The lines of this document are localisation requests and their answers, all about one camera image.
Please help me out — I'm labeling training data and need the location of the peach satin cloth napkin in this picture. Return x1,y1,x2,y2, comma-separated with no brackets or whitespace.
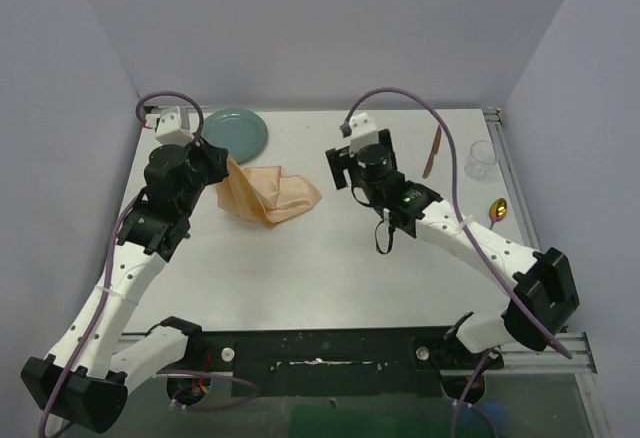
215,158,322,229

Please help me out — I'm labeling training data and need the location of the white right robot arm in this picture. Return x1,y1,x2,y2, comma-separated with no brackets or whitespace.
325,130,579,367

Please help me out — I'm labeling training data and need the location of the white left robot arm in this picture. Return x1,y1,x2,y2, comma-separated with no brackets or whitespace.
20,141,228,433

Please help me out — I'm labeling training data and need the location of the copper table knife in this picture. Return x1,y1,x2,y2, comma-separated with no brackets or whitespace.
422,126,442,179

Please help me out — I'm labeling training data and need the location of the teal round plate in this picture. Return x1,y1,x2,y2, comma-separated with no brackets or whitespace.
202,108,268,165

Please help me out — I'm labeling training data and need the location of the clear drinking glass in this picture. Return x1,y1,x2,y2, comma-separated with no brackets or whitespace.
464,140,498,182

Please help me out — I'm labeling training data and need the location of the iridescent gold spoon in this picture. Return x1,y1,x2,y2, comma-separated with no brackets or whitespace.
488,198,508,230

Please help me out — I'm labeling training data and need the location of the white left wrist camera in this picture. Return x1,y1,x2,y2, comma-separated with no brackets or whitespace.
155,106,194,146

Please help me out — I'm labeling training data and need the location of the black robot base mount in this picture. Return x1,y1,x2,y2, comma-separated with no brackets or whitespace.
169,326,481,397

